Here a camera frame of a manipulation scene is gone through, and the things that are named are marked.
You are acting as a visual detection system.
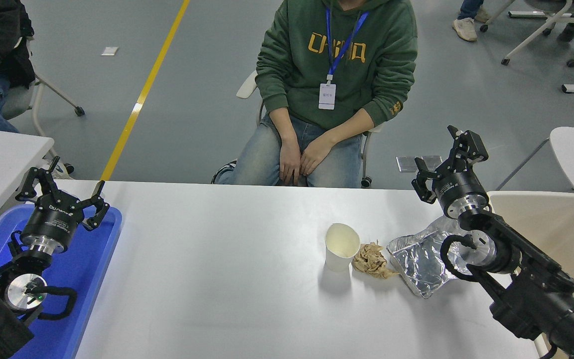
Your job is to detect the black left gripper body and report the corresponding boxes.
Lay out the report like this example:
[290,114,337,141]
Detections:
[20,193,85,246]

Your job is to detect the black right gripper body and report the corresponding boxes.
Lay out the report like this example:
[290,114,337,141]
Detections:
[431,169,490,219]

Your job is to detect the foil tray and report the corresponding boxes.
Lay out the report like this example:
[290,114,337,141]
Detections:
[387,215,474,299]

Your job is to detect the tan paper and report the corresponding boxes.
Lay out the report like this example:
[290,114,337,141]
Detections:
[352,241,400,280]

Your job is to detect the white paper cup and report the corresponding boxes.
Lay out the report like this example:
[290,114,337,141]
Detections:
[325,223,361,273]

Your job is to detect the person's left hand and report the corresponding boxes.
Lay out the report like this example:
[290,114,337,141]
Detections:
[299,134,338,177]

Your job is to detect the person's right hand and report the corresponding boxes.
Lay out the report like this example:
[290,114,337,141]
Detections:
[279,137,303,186]

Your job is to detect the blue plastic tray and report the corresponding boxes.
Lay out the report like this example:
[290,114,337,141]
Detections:
[0,203,122,359]

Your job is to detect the white wheeled chair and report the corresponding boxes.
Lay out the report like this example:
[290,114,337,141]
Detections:
[0,36,86,176]
[480,0,574,68]
[236,70,385,188]

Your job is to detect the large pale bin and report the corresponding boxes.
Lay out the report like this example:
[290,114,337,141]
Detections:
[486,191,574,359]

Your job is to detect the white badge on blue lanyard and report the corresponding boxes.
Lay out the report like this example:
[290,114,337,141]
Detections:
[318,6,370,111]

